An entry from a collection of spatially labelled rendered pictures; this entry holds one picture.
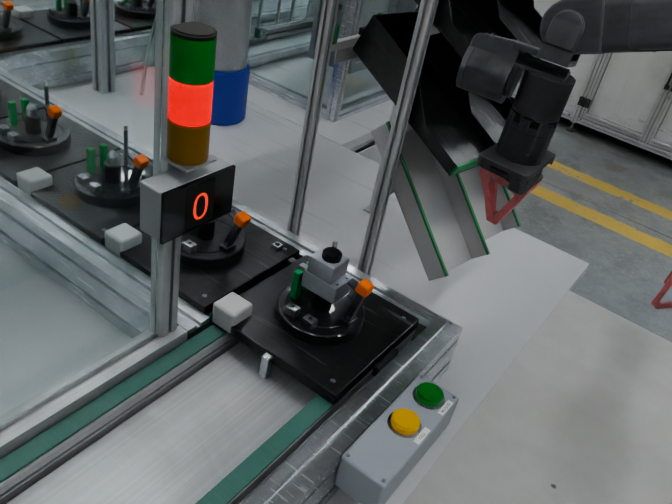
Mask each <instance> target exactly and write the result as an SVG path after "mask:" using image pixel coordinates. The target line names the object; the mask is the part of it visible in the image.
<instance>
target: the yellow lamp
mask: <svg viewBox="0 0 672 504"><path fill-rule="evenodd" d="M210 128H211V121H210V123H208V124H207V125H204V126H200V127H186V126H181V125H178V124H175V123H173V122H172V121H171V120H170V119H169V118H168V117H167V145H166V156H167V158H168V159H169V160H171V161H172V162H174V163H177V164H180V165H186V166H195V165H200V164H202V163H204V162H206V161H207V160H208V156H209V142H210Z"/></svg>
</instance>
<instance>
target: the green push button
mask: <svg viewBox="0 0 672 504"><path fill-rule="evenodd" d="M416 398H417V399H418V401H419V402H421V403H422V404H424V405H426V406H429V407H436V406H439V405H440V404H441V403H442V400H443V398H444V393H443V391H442V389H441V388H440V387H439V386H437V385H435V384H433V383H429V382H424V383H421V384H419V385H418V387H417V390H416Z"/></svg>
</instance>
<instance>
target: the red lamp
mask: <svg viewBox="0 0 672 504"><path fill-rule="evenodd" d="M213 87H214V80H213V82H211V83H209V84H206V85H187V84H182V83H179V82H177V81H175V80H173V79H172V78H171V77H170V76H169V83H168V114H167V115H168V118H169V119H170V120H171V121H172V122H173V123H175V124H178V125H181V126H186V127H200V126H204V125H207V124H208V123H210V121H211V114H212V100H213Z"/></svg>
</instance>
